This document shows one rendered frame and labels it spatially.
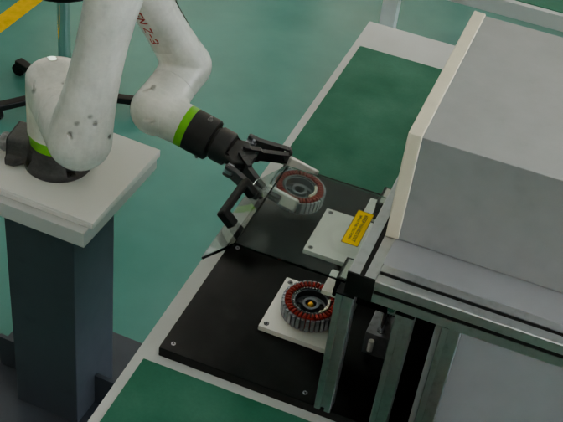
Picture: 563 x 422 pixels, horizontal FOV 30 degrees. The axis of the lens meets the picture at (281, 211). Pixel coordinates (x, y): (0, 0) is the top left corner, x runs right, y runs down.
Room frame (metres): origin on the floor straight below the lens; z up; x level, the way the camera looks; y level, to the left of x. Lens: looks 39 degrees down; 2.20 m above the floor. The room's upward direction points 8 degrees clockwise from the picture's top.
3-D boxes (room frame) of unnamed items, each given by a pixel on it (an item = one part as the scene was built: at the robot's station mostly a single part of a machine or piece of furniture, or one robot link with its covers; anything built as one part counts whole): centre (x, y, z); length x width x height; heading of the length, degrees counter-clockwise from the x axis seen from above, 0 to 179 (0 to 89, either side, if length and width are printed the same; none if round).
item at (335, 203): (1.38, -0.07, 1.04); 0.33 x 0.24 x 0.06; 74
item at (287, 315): (1.44, -0.08, 0.80); 0.11 x 0.11 x 0.04
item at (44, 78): (1.80, 0.49, 0.92); 0.16 x 0.13 x 0.19; 29
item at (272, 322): (1.44, -0.08, 0.78); 0.15 x 0.15 x 0.01; 74
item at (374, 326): (1.40, -0.22, 0.80); 0.08 x 0.05 x 0.06; 164
